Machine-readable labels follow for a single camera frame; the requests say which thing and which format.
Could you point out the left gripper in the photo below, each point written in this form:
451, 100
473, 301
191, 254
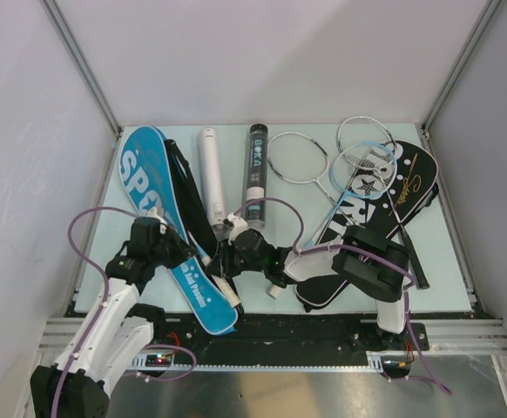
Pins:
184, 252

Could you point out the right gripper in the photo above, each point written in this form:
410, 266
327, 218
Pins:
223, 266

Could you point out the blue racket cover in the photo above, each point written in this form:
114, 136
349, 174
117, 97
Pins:
146, 177

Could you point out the black shuttlecock tube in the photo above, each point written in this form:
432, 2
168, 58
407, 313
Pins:
256, 175

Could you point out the white shuttlecock tube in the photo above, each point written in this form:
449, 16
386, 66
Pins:
213, 193

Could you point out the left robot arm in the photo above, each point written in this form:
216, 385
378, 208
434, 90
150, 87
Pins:
79, 383

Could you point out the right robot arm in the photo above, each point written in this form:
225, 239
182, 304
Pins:
373, 264

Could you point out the white racket centre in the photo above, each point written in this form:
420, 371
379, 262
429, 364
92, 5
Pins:
300, 160

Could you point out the white racket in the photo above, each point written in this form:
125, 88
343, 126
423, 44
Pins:
300, 160
365, 128

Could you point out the white racket right rear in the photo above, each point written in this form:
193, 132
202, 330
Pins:
365, 128

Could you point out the black racket cover front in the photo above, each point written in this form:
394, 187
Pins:
355, 175

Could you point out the black racket cover gold script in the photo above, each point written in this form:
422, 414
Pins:
413, 189

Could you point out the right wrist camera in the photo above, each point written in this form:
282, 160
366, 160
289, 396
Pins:
237, 226

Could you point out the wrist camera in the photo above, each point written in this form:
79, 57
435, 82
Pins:
154, 213
237, 226

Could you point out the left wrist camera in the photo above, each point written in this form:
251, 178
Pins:
154, 213

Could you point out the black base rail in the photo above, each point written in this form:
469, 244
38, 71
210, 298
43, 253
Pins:
271, 341

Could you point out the left aluminium frame post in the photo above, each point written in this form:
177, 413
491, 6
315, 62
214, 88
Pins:
77, 56

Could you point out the aluminium frame post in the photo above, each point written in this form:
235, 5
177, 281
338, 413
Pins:
77, 56
477, 34

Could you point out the right aluminium frame post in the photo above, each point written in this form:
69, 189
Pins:
477, 34

